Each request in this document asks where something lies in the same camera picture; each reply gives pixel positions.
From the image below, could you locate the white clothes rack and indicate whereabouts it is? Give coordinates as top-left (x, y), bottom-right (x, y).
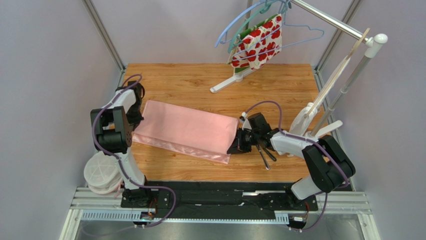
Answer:
top-left (210, 0), bottom-right (388, 137)

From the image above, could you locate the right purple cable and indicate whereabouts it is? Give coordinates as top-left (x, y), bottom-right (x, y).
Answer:
top-left (244, 100), bottom-right (350, 233)

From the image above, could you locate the light blue hanger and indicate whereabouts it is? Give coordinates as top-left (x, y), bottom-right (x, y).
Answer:
top-left (214, 0), bottom-right (286, 48)

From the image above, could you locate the teal green hanger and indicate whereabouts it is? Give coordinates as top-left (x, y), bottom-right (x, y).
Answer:
top-left (215, 0), bottom-right (291, 54)

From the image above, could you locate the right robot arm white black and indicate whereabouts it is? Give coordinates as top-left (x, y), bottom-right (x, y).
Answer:
top-left (227, 112), bottom-right (356, 200)

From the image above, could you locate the black handled knife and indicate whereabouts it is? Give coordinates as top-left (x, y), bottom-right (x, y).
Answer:
top-left (263, 148), bottom-right (277, 162)

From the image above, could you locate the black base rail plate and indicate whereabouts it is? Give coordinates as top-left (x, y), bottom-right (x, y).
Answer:
top-left (120, 181), bottom-right (319, 220)

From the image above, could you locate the red floral cloth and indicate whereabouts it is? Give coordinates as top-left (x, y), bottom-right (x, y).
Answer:
top-left (228, 14), bottom-right (283, 74)

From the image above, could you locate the pink cloth napkin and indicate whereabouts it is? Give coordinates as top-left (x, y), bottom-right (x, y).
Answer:
top-left (132, 100), bottom-right (239, 164)

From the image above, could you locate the white hanging cloth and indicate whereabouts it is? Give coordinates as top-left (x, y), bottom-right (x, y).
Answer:
top-left (288, 56), bottom-right (352, 137)

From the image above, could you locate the white mesh basket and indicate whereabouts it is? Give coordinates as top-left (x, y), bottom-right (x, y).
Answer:
top-left (83, 151), bottom-right (123, 195)

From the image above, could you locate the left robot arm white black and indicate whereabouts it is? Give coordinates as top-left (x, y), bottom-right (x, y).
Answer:
top-left (90, 80), bottom-right (147, 199)

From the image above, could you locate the thin blue wire hanger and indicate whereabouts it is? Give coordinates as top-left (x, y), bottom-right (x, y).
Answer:
top-left (230, 0), bottom-right (331, 66)

